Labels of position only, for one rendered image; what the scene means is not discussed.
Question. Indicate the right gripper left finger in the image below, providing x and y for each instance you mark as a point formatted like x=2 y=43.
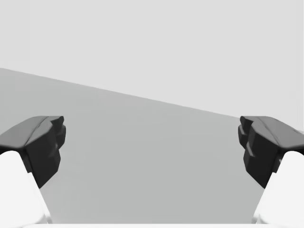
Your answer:
x=35 y=147

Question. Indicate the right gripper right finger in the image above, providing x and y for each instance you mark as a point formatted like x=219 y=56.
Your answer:
x=266 y=147

